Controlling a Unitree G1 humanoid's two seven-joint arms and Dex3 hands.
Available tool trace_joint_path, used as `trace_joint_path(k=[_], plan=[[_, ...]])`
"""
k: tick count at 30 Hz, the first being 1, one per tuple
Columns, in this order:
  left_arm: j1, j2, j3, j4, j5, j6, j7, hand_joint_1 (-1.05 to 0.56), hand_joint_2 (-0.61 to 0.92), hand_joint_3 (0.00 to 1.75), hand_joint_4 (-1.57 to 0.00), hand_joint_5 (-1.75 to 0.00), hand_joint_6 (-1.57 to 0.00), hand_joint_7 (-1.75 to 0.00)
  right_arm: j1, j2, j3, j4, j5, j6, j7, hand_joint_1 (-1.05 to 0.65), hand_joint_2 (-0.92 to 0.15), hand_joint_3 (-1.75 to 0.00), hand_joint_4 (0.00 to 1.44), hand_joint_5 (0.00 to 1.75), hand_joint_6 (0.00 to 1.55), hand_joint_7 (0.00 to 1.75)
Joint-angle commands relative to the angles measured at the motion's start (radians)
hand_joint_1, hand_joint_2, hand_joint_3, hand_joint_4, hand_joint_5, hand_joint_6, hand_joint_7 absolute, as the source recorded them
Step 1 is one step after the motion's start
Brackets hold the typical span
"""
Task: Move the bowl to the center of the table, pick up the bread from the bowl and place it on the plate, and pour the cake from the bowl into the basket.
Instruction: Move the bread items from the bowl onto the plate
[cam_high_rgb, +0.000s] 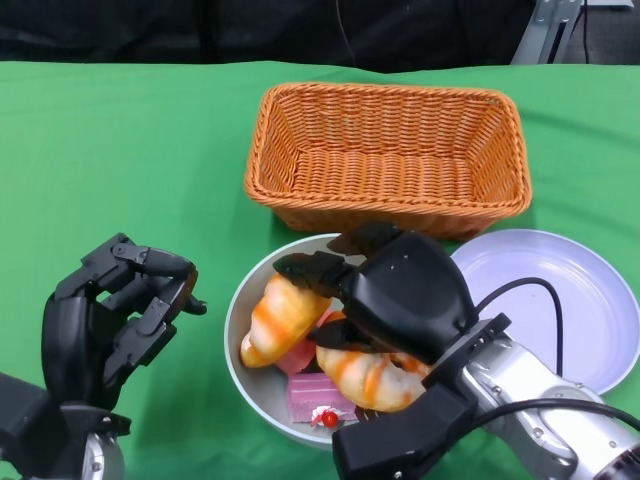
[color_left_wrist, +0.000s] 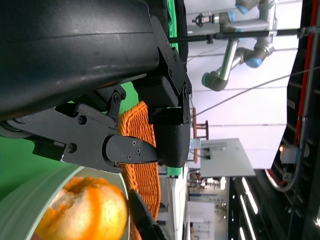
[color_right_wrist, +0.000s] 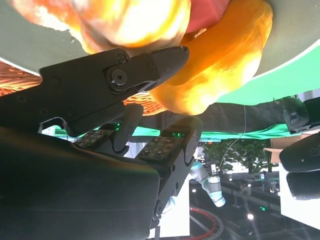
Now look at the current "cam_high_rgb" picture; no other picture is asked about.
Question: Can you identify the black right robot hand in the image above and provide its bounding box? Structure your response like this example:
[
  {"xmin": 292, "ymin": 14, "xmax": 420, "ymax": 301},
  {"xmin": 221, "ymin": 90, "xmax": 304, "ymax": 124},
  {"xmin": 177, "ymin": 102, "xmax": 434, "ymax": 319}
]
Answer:
[{"xmin": 272, "ymin": 221, "xmax": 479, "ymax": 366}]

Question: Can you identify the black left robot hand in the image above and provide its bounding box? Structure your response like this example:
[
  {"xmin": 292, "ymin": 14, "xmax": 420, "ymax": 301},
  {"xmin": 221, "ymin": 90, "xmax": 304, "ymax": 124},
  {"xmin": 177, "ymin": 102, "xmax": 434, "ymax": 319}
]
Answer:
[{"xmin": 41, "ymin": 232, "xmax": 208, "ymax": 410}]

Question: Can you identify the striped ring-shaped bread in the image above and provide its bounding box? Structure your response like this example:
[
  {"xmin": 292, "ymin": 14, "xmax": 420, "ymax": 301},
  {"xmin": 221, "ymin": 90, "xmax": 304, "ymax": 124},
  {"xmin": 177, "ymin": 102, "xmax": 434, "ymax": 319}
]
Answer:
[{"xmin": 315, "ymin": 310, "xmax": 435, "ymax": 412}]

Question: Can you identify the salmon cake with black dot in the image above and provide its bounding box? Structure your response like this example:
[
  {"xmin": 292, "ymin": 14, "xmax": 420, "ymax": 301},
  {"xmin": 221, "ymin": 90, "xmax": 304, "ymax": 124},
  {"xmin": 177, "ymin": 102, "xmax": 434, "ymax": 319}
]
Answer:
[{"xmin": 276, "ymin": 343, "xmax": 322, "ymax": 375}]

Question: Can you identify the striped croissant bread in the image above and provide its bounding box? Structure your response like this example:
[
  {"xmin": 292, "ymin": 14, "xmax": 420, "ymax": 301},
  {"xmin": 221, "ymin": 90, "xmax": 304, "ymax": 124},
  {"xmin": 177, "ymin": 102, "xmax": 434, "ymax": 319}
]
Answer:
[{"xmin": 239, "ymin": 272, "xmax": 334, "ymax": 370}]

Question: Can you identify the pink cake with cherry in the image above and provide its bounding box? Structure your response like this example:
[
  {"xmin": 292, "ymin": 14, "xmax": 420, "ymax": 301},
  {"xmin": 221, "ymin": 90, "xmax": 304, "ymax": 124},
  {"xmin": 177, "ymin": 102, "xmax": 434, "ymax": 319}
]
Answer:
[{"xmin": 288, "ymin": 374, "xmax": 359, "ymax": 427}]

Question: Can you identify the pale green bowl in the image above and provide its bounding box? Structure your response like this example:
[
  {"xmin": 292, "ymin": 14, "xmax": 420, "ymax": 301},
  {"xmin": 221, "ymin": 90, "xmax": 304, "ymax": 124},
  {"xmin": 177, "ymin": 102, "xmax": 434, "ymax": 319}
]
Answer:
[{"xmin": 223, "ymin": 233, "xmax": 384, "ymax": 451}]

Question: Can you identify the orange wicker basket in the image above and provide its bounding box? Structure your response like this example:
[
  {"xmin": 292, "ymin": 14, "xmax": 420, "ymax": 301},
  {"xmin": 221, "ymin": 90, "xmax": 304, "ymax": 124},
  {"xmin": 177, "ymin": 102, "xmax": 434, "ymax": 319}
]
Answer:
[{"xmin": 243, "ymin": 82, "xmax": 532, "ymax": 242}]

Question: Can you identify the lilac plate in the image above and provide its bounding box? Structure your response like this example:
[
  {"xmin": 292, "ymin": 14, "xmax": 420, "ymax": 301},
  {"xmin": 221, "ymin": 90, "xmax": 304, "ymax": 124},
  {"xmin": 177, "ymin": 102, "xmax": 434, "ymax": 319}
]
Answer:
[{"xmin": 449, "ymin": 228, "xmax": 634, "ymax": 397}]

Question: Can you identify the green tablecloth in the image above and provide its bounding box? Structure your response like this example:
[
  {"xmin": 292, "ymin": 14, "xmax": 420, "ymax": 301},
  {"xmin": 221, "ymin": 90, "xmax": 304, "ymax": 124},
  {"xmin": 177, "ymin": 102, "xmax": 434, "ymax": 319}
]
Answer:
[{"xmin": 0, "ymin": 59, "xmax": 640, "ymax": 480}]

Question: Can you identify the grey metal stand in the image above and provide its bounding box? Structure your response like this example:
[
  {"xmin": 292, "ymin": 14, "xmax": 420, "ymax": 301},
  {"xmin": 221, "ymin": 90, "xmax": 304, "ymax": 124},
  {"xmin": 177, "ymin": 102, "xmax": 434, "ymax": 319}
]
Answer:
[{"xmin": 509, "ymin": 0, "xmax": 584, "ymax": 65}]

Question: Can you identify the black cloth backdrop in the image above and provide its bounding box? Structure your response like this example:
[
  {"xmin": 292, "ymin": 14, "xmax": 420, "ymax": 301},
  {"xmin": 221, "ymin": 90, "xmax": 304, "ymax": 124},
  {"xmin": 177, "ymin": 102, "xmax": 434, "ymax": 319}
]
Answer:
[{"xmin": 0, "ymin": 0, "xmax": 640, "ymax": 75}]

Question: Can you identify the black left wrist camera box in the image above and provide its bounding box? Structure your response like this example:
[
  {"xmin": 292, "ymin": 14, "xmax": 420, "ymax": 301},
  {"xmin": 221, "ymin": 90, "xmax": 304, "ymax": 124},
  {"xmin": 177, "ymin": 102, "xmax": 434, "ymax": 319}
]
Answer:
[{"xmin": 0, "ymin": 372, "xmax": 71, "ymax": 471}]

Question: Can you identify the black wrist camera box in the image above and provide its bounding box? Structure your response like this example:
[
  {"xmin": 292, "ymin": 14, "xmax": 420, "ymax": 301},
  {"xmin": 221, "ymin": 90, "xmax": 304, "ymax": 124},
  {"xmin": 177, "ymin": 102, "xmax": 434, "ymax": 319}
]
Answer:
[
  {"xmin": 332, "ymin": 384, "xmax": 479, "ymax": 480},
  {"xmin": 0, "ymin": 372, "xmax": 71, "ymax": 471}
]

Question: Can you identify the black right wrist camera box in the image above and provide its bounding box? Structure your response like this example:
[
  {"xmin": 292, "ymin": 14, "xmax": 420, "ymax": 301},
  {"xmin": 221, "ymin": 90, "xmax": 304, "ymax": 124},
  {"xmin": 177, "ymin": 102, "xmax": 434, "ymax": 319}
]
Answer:
[{"xmin": 332, "ymin": 384, "xmax": 479, "ymax": 480}]

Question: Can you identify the black right camera cable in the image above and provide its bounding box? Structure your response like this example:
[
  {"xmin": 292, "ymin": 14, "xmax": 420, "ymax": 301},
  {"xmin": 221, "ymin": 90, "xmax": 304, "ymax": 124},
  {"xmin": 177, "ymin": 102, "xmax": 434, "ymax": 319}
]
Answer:
[{"xmin": 472, "ymin": 277, "xmax": 640, "ymax": 437}]

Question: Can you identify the thin black hanging cable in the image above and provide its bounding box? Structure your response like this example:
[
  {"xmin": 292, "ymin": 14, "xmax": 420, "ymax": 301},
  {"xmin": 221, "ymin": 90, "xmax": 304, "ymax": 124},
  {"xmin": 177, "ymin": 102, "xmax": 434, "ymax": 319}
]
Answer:
[{"xmin": 335, "ymin": 0, "xmax": 359, "ymax": 67}]

